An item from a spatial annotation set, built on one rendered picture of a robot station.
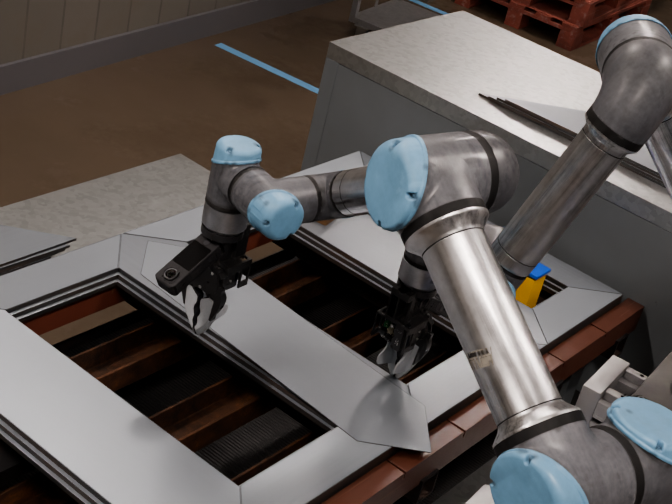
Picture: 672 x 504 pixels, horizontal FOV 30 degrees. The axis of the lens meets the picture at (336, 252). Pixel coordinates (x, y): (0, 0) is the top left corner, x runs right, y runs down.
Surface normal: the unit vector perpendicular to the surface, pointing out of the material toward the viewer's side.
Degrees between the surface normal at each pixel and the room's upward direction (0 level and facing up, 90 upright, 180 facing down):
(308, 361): 0
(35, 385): 0
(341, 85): 90
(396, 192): 86
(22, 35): 90
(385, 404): 0
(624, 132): 87
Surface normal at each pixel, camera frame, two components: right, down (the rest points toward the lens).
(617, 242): -0.62, 0.27
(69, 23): 0.81, 0.43
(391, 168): -0.84, 0.01
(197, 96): 0.22, -0.85
